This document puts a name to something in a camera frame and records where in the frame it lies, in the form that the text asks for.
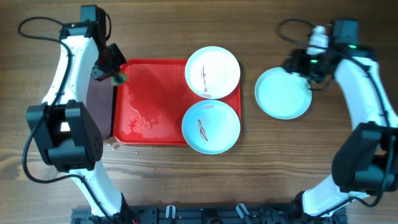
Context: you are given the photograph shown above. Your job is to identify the green scrubbing sponge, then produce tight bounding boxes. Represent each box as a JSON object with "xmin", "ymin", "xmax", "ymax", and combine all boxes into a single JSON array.
[{"xmin": 111, "ymin": 72, "xmax": 128, "ymax": 86}]

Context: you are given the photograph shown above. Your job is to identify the light blue plate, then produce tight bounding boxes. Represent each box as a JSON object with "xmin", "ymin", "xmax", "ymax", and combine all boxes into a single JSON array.
[
  {"xmin": 254, "ymin": 67, "xmax": 312, "ymax": 119},
  {"xmin": 182, "ymin": 100, "xmax": 241, "ymax": 155}
]

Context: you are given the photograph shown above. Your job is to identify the white plate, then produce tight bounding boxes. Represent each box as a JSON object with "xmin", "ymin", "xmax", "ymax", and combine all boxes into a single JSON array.
[{"xmin": 185, "ymin": 46, "xmax": 241, "ymax": 100}]

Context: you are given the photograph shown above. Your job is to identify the light blue plate front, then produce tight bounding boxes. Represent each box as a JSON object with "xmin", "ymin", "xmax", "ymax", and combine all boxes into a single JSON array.
[{"xmin": 182, "ymin": 100, "xmax": 241, "ymax": 155}]

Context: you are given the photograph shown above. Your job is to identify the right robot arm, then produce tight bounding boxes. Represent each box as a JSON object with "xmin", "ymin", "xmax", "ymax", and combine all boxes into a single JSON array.
[{"xmin": 283, "ymin": 19, "xmax": 397, "ymax": 221}]

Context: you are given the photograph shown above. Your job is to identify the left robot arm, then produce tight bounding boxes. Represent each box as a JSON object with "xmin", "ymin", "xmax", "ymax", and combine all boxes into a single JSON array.
[{"xmin": 26, "ymin": 4, "xmax": 137, "ymax": 223}]

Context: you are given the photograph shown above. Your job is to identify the black water tray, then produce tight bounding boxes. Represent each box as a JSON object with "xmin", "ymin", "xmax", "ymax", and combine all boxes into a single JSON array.
[{"xmin": 86, "ymin": 78, "xmax": 117, "ymax": 139}]

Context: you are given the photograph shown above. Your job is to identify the red plastic tray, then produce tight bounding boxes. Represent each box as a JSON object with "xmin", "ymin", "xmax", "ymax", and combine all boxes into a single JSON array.
[{"xmin": 113, "ymin": 58, "xmax": 243, "ymax": 146}]

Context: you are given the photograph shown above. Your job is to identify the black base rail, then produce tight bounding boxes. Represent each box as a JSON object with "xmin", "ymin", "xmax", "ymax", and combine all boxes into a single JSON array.
[{"xmin": 70, "ymin": 202, "xmax": 348, "ymax": 224}]

